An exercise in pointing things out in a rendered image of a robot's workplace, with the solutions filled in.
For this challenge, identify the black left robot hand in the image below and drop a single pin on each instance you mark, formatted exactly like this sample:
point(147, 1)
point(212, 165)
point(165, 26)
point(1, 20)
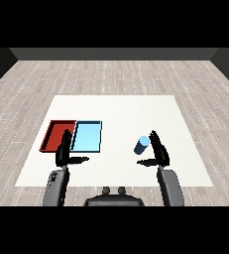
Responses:
point(63, 154)

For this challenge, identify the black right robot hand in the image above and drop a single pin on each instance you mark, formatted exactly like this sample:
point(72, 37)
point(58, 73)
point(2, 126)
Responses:
point(161, 154)

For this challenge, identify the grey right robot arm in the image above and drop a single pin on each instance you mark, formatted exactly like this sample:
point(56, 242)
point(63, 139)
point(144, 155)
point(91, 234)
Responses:
point(170, 187)

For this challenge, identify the red shallow open box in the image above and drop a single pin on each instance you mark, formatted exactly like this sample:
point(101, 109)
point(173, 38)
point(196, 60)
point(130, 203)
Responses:
point(57, 136)

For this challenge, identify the small blue can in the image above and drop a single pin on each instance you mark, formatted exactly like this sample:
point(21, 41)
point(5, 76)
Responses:
point(141, 146)

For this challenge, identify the light blue shallow open box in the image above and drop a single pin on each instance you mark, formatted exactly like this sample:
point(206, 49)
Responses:
point(87, 136)

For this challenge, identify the dark grey robot body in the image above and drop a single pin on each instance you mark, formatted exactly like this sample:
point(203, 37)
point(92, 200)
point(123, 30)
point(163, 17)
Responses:
point(114, 199)

